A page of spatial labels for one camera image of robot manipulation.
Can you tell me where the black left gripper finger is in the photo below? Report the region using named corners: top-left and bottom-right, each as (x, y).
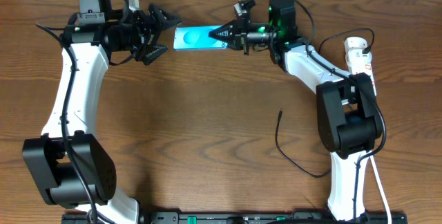
top-left (148, 3), bottom-right (182, 30)
top-left (136, 44), bottom-right (168, 66)

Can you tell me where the Galaxy S25 smartphone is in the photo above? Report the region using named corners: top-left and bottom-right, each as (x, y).
top-left (173, 26), bottom-right (227, 50)

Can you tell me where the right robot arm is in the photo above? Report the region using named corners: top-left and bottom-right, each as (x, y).
top-left (209, 0), bottom-right (386, 223)

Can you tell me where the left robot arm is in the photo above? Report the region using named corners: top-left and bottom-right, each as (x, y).
top-left (22, 0), bottom-right (181, 223)

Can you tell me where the white charger plug adapter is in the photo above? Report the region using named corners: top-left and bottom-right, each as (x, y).
top-left (344, 37), bottom-right (371, 54)

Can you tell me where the white power strip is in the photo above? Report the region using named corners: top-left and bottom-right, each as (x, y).
top-left (345, 49), bottom-right (377, 95)

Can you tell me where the black right camera cable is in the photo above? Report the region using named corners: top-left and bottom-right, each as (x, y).
top-left (238, 0), bottom-right (387, 222)

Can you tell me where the black camera cable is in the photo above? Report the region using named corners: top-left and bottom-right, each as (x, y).
top-left (238, 0), bottom-right (387, 222)
top-left (35, 0), bottom-right (139, 224)

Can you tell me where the black left camera cable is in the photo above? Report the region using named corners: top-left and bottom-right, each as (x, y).
top-left (35, 0), bottom-right (139, 224)

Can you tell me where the black charging cable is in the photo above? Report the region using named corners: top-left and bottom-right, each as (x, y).
top-left (275, 28), bottom-right (375, 178)

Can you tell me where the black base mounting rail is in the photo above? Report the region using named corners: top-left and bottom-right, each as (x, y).
top-left (61, 211), bottom-right (408, 224)

